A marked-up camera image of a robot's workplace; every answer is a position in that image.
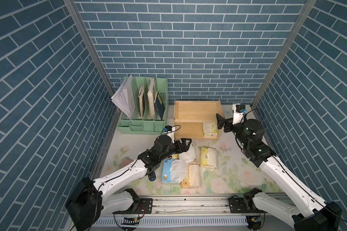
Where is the blue cartoon tissue pack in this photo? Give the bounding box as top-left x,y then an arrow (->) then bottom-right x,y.
162,159 -> 188,184

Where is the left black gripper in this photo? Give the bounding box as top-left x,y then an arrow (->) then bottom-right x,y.
157,138 -> 191,162

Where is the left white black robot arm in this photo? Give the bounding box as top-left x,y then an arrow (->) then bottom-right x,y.
65,135 -> 192,231

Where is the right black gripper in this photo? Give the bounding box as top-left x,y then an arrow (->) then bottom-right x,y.
216,113 -> 249,150

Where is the green circuit board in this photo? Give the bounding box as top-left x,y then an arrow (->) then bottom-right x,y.
121,218 -> 140,226

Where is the floral table mat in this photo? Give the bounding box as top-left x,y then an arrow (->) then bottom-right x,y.
99,104 -> 281,197

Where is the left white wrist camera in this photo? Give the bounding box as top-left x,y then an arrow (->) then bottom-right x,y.
163,125 -> 175,143

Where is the white yellow book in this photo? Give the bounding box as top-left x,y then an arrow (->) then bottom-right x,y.
147,79 -> 155,120

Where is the wooden two-tier shelf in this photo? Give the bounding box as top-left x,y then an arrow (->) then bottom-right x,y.
174,100 -> 224,140

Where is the dark blue book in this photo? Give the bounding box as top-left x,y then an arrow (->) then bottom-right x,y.
154,92 -> 165,120

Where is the yellow white tissue pack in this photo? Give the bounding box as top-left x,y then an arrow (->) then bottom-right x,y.
202,122 -> 218,139
200,147 -> 217,169

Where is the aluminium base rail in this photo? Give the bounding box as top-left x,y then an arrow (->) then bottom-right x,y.
64,195 -> 319,231

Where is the thin beige book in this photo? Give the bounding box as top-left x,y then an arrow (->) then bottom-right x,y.
138,85 -> 145,117

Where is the green plastic file organizer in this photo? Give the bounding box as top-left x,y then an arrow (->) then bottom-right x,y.
117,76 -> 169,136

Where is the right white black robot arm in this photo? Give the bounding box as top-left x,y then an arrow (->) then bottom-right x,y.
216,114 -> 342,231

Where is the blue stapler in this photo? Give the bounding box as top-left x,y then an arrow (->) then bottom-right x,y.
148,171 -> 156,182

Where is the orange beige tissue pack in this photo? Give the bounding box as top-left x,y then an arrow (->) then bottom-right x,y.
181,165 -> 201,188

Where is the white paper stack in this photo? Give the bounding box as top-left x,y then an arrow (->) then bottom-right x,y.
111,75 -> 135,119

